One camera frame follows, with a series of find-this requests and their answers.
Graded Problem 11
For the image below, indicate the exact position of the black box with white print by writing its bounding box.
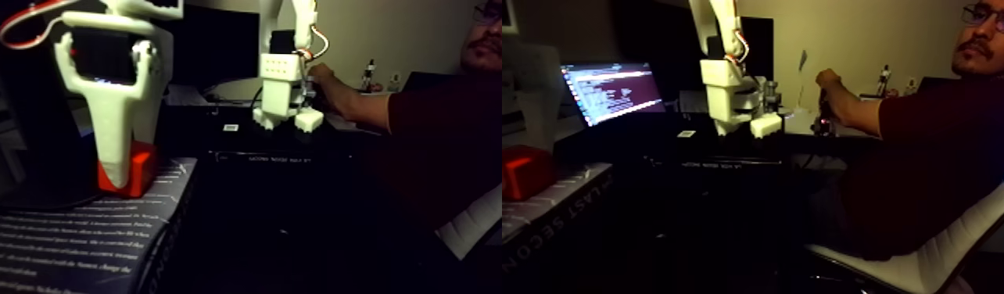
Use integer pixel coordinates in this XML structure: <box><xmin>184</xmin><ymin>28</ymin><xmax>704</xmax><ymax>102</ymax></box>
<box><xmin>0</xmin><ymin>156</ymin><xmax>199</xmax><ymax>294</ymax></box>

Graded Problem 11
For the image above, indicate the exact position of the red cube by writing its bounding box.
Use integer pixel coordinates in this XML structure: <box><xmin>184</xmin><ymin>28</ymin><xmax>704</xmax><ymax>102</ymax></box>
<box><xmin>98</xmin><ymin>141</ymin><xmax>160</xmax><ymax>198</ymax></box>

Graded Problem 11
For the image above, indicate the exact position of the wide black monitor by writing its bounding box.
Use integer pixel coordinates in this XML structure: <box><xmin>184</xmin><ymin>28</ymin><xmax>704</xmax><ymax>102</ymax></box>
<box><xmin>159</xmin><ymin>0</ymin><xmax>263</xmax><ymax>90</ymax></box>

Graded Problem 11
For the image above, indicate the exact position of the laptop with lit screen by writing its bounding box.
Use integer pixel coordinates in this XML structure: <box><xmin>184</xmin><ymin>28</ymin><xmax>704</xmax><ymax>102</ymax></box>
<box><xmin>559</xmin><ymin>61</ymin><xmax>669</xmax><ymax>130</ymax></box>

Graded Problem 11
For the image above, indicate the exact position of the person's right hand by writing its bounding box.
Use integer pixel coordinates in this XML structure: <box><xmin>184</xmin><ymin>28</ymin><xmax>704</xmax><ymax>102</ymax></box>
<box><xmin>307</xmin><ymin>63</ymin><xmax>343</xmax><ymax>99</ymax></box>

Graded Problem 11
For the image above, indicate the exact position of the red servo cable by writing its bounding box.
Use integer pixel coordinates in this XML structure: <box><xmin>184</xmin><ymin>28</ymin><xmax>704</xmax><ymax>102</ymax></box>
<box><xmin>0</xmin><ymin>0</ymin><xmax>72</xmax><ymax>50</ymax></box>

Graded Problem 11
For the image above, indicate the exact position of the person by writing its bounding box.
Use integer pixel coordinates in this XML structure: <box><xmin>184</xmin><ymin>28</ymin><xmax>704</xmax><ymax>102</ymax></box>
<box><xmin>307</xmin><ymin>0</ymin><xmax>503</xmax><ymax>243</ymax></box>

